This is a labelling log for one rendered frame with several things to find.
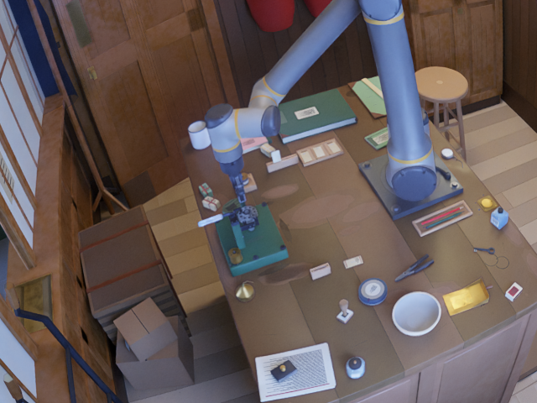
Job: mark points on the brass stylus holder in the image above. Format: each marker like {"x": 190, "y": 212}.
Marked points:
{"x": 233, "y": 256}

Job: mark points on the red matchbox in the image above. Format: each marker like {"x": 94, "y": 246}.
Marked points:
{"x": 514, "y": 291}

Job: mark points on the white framed window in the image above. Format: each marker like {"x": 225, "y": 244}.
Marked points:
{"x": 12, "y": 126}

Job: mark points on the blue ink bottle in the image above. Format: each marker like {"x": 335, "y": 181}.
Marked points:
{"x": 499, "y": 218}

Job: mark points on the green printed pad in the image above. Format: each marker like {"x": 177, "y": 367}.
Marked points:
{"x": 377, "y": 139}

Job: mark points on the brass cone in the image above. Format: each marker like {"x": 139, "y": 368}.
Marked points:
{"x": 245, "y": 292}

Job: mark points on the black paperweight brass knob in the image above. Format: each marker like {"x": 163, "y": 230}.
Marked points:
{"x": 283, "y": 373}

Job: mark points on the green pencil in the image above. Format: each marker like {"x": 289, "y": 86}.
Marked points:
{"x": 444, "y": 220}

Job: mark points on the white press lever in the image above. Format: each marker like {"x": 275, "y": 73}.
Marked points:
{"x": 211, "y": 221}

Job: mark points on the white pocket watch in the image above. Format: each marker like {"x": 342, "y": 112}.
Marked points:
{"x": 447, "y": 153}

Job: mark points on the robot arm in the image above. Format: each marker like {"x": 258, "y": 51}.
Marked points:
{"x": 386, "y": 84}

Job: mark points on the wooden counter desk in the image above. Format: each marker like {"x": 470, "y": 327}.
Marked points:
{"x": 461, "y": 369}

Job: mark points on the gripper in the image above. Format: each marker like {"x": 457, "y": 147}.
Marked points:
{"x": 233, "y": 168}

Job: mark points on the blue round tin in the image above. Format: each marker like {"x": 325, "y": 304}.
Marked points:
{"x": 372, "y": 291}

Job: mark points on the green ledger book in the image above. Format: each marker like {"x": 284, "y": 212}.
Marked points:
{"x": 319, "y": 111}

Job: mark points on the round wooden stool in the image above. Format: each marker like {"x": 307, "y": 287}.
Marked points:
{"x": 440, "y": 82}

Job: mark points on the dark key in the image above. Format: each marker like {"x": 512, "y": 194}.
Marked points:
{"x": 482, "y": 250}

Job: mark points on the red pencil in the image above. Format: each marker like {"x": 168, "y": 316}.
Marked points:
{"x": 440, "y": 216}

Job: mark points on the green tied ticket bundle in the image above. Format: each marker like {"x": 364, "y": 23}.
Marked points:
{"x": 206, "y": 189}

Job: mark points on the wooden panelled cupboard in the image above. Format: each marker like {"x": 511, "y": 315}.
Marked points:
{"x": 457, "y": 42}

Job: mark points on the wooden ruler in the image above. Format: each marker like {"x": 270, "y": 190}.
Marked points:
{"x": 372, "y": 88}

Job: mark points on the white bowl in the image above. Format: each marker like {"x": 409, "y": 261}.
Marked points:
{"x": 416, "y": 315}

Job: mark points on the white ticket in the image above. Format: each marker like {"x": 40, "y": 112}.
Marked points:
{"x": 276, "y": 156}

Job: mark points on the white printed paper sheet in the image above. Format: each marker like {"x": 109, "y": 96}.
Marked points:
{"x": 310, "y": 369}

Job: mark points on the dark ticket nippers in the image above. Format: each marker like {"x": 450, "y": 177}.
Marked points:
{"x": 413, "y": 268}

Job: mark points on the wooden panelled door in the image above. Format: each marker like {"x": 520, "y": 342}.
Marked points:
{"x": 138, "y": 84}

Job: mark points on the blue handrail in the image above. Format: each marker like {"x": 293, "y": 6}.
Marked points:
{"x": 67, "y": 357}

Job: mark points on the green dating press body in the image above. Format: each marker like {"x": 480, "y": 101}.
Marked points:
{"x": 264, "y": 243}

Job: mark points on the open cardboard box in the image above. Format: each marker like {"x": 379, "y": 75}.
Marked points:
{"x": 168, "y": 369}

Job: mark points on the white mug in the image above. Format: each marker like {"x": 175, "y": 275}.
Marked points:
{"x": 198, "y": 135}

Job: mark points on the closed cardboard box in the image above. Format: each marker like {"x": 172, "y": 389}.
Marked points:
{"x": 144, "y": 327}

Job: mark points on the yellow sponge dish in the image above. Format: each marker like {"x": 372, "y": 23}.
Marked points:
{"x": 487, "y": 203}

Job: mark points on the cream tied ticket bundle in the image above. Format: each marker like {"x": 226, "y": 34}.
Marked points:
{"x": 211, "y": 204}

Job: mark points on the wooden three-part ticket tray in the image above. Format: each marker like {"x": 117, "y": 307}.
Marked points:
{"x": 319, "y": 152}

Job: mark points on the wooden pencil tray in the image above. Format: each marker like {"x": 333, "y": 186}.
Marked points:
{"x": 461, "y": 207}

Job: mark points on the small wooden block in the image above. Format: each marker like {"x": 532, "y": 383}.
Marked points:
{"x": 251, "y": 184}

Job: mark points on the green folder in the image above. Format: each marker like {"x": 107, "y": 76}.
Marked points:
{"x": 369, "y": 103}

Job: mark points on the red fire bucket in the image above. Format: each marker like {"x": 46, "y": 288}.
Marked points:
{"x": 316, "y": 6}
{"x": 268, "y": 14}

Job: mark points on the dark blue base plate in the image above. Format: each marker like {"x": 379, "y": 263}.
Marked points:
{"x": 444, "y": 191}

